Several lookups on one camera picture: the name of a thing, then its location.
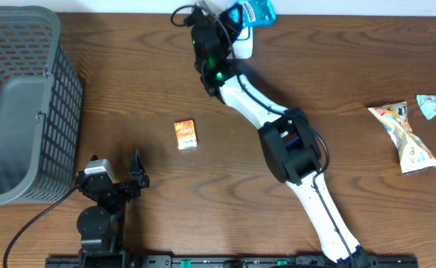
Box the teal mouthwash bottle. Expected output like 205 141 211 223
225 0 277 28

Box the orange small snack box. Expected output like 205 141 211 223
174 119 198 150

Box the light green wipes packet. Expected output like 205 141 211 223
416 95 436 120

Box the large yellow snack bag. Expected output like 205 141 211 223
368 101 436 174

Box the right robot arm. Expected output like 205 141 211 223
183 4 379 267

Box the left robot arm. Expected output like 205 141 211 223
75 150 150 267

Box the grey plastic basket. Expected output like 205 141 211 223
0 6 83 205

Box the right black cable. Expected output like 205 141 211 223
170 4 331 261

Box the black cable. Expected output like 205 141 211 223
170 4 331 261
2 185 79 268

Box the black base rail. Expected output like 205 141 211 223
45 254 420 268

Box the left black cable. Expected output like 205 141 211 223
2 185 79 268

